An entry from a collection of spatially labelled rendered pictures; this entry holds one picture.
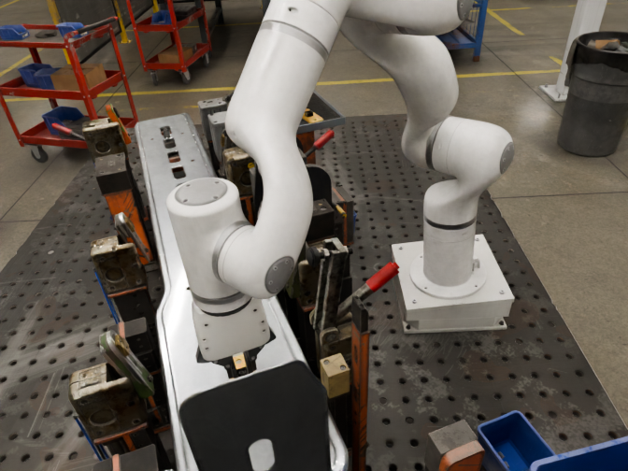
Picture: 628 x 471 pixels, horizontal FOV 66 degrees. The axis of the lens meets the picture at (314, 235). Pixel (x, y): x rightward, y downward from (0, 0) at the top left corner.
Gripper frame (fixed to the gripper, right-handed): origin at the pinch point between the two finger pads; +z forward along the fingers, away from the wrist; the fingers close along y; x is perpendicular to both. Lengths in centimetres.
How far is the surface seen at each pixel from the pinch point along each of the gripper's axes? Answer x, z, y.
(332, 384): 9.5, -1.5, -11.3
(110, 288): -38.2, 8.1, 20.6
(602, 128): -163, 82, -273
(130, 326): -20.1, 3.8, 16.4
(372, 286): 0.8, -9.2, -21.9
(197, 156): -81, 3, -6
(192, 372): -4.5, 2.9, 7.3
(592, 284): -66, 104, -175
